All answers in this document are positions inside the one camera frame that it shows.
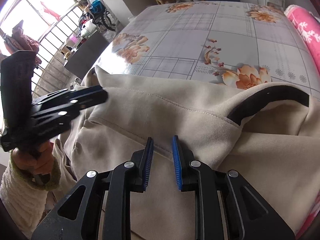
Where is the cream jacket with black trim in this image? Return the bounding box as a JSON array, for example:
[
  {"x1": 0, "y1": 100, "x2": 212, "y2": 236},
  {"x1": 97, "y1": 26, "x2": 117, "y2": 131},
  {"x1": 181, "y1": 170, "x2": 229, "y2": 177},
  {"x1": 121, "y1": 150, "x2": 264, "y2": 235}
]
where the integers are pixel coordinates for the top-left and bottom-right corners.
[{"x1": 49, "y1": 64, "x2": 320, "y2": 240}]

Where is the person's left hand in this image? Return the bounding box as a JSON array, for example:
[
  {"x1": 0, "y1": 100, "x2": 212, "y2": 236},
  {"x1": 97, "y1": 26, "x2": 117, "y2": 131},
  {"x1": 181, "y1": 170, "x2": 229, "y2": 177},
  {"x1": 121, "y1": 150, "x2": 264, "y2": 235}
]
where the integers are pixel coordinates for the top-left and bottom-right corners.
[{"x1": 11, "y1": 141, "x2": 54, "y2": 175}]

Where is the dark grey cabinet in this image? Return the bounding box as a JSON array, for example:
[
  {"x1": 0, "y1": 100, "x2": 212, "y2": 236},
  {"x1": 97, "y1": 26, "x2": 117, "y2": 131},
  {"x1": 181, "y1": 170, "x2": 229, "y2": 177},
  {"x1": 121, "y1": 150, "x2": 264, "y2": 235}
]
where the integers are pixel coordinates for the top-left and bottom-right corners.
[{"x1": 64, "y1": 31, "x2": 110, "y2": 80}]

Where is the white fluffy sleeve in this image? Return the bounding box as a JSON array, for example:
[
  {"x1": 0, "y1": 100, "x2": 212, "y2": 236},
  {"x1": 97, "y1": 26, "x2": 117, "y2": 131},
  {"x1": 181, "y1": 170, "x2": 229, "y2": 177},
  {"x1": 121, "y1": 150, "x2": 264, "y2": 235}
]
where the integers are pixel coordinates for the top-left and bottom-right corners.
[{"x1": 1, "y1": 157, "x2": 61, "y2": 239}]

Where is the metal balcony railing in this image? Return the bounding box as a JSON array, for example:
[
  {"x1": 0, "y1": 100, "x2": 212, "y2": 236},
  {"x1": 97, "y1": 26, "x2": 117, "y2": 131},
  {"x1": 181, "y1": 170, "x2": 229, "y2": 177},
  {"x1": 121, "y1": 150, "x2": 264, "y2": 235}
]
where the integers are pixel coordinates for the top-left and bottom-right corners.
[{"x1": 31, "y1": 3, "x2": 82, "y2": 99}]

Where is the bicycle with blue bag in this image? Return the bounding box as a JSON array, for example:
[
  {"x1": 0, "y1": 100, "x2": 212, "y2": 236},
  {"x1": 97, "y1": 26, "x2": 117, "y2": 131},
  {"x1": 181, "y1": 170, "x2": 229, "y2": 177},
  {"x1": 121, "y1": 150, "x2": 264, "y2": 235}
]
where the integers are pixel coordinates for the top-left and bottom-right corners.
[{"x1": 78, "y1": 0, "x2": 116, "y2": 32}]

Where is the floral plaid bed sheet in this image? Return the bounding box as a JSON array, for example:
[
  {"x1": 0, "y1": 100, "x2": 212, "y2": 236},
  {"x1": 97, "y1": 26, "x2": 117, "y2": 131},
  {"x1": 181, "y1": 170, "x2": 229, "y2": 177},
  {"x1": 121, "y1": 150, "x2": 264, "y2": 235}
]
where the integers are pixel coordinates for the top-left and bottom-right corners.
[{"x1": 95, "y1": 2, "x2": 319, "y2": 97}]

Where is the pink floral blanket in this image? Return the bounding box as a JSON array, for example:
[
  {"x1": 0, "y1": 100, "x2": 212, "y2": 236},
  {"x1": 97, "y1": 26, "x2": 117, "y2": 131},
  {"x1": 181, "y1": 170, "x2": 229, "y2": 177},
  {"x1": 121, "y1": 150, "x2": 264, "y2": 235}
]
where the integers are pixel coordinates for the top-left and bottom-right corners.
[{"x1": 284, "y1": 5, "x2": 320, "y2": 70}]

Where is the white water dispenser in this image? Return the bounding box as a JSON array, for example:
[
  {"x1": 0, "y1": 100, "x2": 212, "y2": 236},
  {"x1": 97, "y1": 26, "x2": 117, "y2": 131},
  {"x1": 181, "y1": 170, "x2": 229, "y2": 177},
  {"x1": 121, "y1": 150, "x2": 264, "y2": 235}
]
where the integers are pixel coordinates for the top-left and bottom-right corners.
[{"x1": 264, "y1": 0, "x2": 285, "y2": 11}]

